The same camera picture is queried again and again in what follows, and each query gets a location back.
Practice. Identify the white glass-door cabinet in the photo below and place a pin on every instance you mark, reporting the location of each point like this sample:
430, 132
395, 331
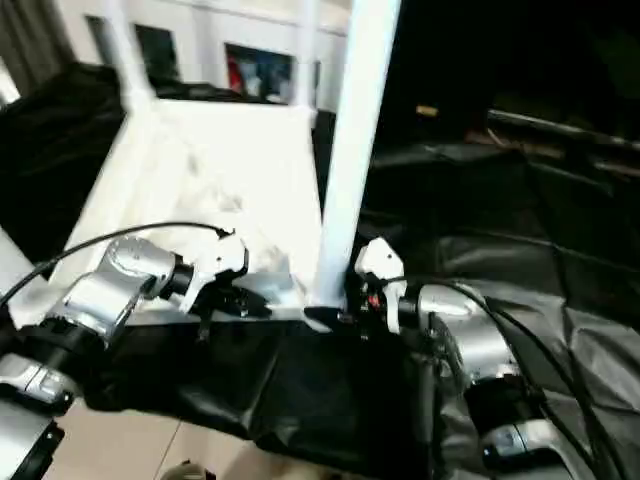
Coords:
200, 30

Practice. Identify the white plastic table top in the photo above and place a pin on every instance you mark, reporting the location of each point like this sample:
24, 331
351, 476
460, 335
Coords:
175, 150

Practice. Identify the white blue carton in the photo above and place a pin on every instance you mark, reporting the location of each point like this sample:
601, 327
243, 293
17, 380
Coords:
275, 80

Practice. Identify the grey curtain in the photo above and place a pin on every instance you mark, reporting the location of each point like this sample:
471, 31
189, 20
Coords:
30, 45

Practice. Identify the black left robot foot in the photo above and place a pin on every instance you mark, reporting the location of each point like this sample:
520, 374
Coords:
189, 471

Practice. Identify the black metal rod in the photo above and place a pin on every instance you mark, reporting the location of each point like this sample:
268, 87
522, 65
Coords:
560, 127

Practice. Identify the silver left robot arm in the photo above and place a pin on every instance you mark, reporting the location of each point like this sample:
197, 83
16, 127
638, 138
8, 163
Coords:
100, 295

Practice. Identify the small tan label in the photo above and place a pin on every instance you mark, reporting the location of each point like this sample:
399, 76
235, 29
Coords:
426, 110

